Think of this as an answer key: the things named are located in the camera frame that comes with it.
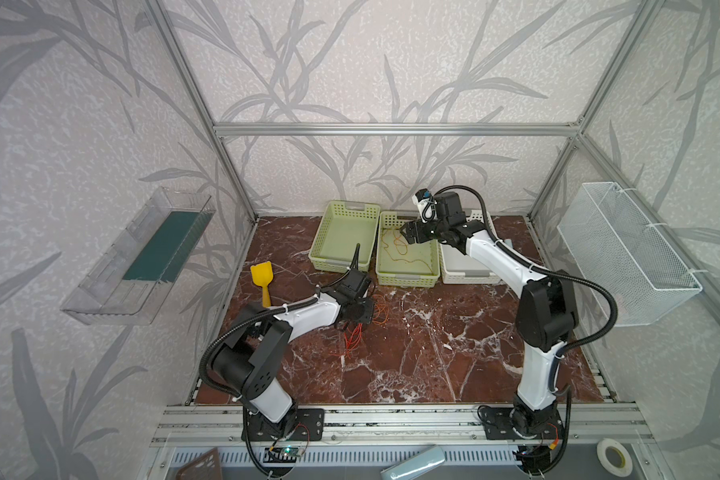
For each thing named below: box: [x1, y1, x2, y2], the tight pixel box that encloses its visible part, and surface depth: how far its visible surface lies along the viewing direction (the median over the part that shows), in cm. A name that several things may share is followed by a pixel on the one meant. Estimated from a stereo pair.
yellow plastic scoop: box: [250, 261, 273, 308], surface depth 104 cm
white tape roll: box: [597, 438, 633, 477], surface depth 70 cm
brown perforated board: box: [175, 447, 222, 480], surface depth 69 cm
